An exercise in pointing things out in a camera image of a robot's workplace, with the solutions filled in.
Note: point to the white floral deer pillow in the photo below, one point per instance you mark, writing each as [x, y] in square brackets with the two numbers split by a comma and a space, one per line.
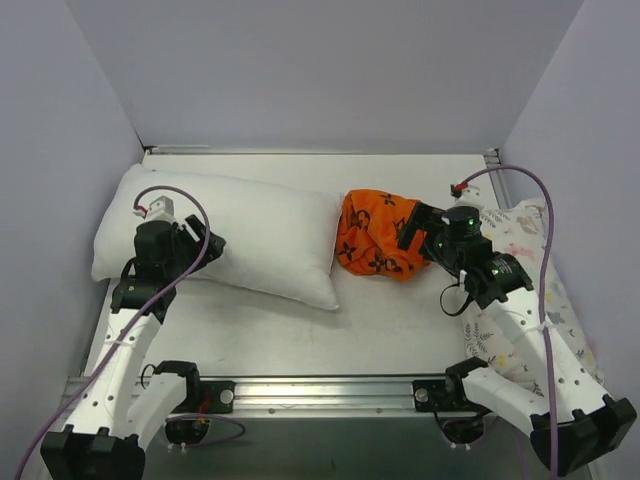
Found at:
[522, 232]

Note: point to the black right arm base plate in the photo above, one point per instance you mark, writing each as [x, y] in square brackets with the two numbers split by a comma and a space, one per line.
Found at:
[431, 395]

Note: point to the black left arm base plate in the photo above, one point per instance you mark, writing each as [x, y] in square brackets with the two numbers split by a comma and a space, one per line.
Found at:
[209, 397]

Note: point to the aluminium front frame rail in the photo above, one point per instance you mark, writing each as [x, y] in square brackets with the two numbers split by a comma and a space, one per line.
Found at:
[326, 397]

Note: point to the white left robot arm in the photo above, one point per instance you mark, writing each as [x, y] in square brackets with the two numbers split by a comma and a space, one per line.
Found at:
[107, 432]

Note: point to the aluminium frame rail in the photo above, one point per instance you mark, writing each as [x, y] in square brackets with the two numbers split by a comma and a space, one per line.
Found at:
[326, 397]
[498, 178]
[317, 150]

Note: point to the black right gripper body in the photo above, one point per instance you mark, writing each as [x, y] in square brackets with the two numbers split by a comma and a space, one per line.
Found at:
[417, 226]

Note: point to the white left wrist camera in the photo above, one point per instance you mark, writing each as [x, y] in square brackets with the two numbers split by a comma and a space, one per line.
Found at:
[160, 209]

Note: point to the aluminium back frame rail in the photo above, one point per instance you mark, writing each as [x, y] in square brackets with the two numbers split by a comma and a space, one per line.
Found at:
[317, 150]

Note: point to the aluminium right frame rail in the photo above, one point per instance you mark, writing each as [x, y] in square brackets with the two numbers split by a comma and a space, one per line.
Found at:
[498, 178]

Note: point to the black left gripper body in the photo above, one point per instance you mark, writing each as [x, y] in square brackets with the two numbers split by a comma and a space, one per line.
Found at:
[198, 238]

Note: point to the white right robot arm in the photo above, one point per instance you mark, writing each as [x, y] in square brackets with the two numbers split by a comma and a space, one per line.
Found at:
[575, 420]

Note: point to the orange patterned plush pillowcase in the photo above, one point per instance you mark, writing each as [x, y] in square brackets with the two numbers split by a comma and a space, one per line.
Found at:
[368, 232]

